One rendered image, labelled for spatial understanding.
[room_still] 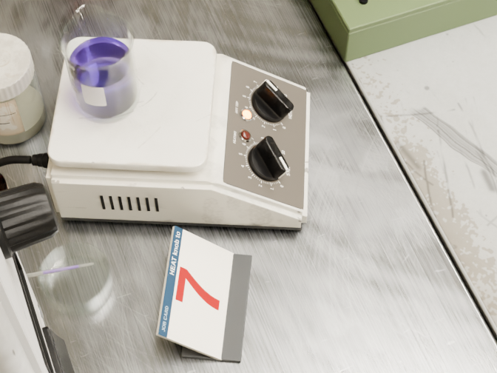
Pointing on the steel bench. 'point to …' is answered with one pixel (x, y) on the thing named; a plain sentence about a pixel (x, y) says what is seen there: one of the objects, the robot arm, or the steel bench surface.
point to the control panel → (255, 128)
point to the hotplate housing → (174, 185)
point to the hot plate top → (146, 115)
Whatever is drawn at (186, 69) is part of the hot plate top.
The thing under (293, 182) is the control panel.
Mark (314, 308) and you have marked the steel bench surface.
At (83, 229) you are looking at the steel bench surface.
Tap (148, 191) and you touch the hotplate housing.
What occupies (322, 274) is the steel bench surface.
